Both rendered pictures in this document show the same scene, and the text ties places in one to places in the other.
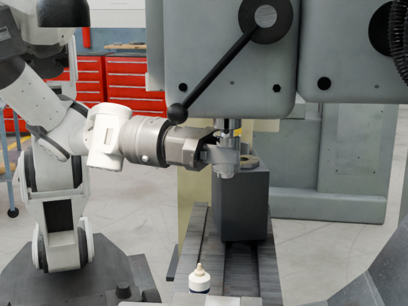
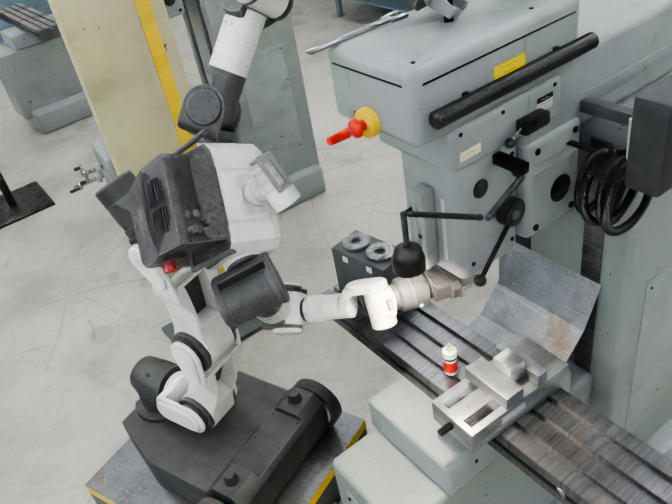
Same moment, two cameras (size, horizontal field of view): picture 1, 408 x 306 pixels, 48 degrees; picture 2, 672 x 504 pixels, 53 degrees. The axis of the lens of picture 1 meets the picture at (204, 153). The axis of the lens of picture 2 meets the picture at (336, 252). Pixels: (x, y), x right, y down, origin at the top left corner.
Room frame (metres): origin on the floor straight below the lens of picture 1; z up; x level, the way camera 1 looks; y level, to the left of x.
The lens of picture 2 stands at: (-0.16, 0.97, 2.34)
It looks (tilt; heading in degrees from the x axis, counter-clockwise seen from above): 36 degrees down; 325
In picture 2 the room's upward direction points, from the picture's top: 11 degrees counter-clockwise
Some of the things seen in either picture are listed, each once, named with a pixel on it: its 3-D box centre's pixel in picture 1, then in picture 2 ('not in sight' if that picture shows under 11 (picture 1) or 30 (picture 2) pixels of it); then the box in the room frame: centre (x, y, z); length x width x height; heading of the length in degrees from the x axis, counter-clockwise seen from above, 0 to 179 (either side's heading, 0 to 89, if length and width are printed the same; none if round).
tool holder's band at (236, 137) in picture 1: (227, 136); not in sight; (0.74, -0.04, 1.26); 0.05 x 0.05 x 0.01
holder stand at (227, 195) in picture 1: (237, 189); (372, 270); (1.17, -0.09, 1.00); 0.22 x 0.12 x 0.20; 5
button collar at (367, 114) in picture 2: not in sight; (367, 122); (0.76, 0.19, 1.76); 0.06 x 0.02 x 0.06; 175
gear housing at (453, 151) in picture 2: not in sight; (468, 109); (0.74, -0.08, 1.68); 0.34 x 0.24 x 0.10; 85
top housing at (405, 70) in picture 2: not in sight; (455, 55); (0.74, -0.05, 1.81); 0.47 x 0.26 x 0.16; 85
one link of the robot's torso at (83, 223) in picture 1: (63, 243); (197, 396); (1.48, 0.50, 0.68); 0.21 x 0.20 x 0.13; 17
